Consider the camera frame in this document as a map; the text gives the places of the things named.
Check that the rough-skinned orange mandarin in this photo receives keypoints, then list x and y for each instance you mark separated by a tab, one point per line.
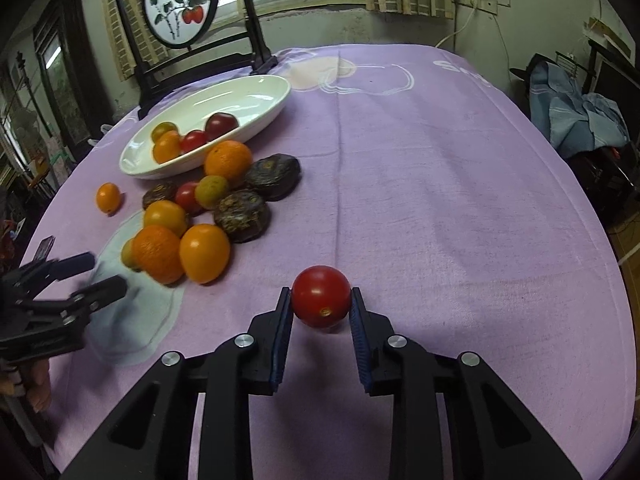
156	254

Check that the small red cherry tomato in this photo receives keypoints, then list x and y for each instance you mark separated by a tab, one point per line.
194	141
186	197

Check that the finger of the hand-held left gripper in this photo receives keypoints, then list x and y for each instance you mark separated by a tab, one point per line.
102	291
75	263

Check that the yellow orange tomato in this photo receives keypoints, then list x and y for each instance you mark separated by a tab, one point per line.
164	216

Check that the small green tomato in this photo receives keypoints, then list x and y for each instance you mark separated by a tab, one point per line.
127	255

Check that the small orange kumquat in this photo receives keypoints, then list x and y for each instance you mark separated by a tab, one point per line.
108	197

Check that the large dark water chestnut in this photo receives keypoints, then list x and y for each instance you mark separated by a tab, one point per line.
274	176

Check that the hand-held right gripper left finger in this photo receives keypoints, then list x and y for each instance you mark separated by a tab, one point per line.
284	332

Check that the dark red cherry tomato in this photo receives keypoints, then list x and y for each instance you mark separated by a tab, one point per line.
221	125

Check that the dark wooden chair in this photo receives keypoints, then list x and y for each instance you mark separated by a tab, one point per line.
175	5

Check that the dark monitor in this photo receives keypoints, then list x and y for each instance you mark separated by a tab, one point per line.
617	85

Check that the small orange cherry tomato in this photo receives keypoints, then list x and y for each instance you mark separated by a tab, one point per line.
166	149

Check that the small dark water chestnut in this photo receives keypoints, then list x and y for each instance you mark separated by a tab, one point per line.
157	194

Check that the purple tablecloth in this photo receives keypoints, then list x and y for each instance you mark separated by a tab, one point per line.
440	200

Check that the blue cloth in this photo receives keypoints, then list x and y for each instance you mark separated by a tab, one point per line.
575	115

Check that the person's left hand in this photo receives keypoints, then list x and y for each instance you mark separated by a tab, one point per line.
37	385

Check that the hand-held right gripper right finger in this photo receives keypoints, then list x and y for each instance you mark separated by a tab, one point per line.
359	342

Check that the white wall socket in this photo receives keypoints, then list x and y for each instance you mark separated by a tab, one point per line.
475	0

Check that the dark wooden cabinet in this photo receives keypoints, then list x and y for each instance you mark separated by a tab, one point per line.
70	70

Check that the green orange cherry tomato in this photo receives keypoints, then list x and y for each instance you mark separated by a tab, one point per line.
214	191
162	129

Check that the bright red cherry tomato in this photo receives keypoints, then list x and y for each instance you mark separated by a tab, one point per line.
320	295

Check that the white oval bowl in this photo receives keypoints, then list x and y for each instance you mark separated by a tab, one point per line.
235	100

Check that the round orange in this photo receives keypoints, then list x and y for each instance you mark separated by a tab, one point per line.
227	161

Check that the large smooth orange tomato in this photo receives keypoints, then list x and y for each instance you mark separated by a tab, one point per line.
205	254

